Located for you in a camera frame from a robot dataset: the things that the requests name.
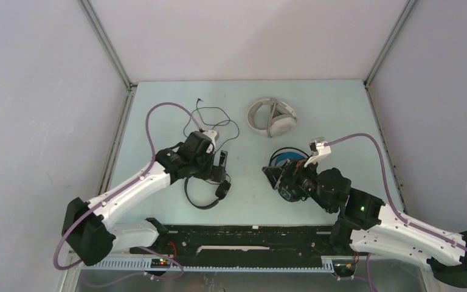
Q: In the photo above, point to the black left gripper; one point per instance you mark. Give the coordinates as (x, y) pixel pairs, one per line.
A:
(217, 171)

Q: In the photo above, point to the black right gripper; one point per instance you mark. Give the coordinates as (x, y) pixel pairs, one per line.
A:
(276, 174)

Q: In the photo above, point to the aluminium corner frame post right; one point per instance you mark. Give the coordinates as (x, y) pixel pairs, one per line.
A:
(392, 37)

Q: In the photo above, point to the aluminium corner frame post left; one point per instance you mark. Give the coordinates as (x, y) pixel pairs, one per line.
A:
(101, 34)

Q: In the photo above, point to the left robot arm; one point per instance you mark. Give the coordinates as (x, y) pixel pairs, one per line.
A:
(92, 228)

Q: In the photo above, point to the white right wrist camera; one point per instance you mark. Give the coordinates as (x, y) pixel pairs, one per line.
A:
(319, 150)

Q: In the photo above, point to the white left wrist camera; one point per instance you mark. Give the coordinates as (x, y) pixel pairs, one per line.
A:
(213, 135)

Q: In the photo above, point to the white slotted cable duct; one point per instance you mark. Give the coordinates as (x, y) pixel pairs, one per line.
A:
(155, 264)

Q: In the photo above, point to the small black on-ear headphones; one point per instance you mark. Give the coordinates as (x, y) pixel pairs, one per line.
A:
(208, 197)

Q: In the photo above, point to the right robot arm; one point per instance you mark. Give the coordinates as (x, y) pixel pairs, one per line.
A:
(366, 224)

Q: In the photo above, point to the white grey gaming headset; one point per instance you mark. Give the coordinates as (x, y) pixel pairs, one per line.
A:
(281, 119)

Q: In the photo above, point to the aluminium corner frame post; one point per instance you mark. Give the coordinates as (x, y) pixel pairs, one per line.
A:
(101, 34)
(392, 37)

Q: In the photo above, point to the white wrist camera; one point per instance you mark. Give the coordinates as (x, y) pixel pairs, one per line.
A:
(319, 150)
(213, 135)

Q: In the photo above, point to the black blue gaming headset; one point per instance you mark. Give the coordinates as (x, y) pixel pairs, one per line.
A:
(280, 156)

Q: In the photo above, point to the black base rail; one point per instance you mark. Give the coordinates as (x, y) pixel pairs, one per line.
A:
(248, 246)

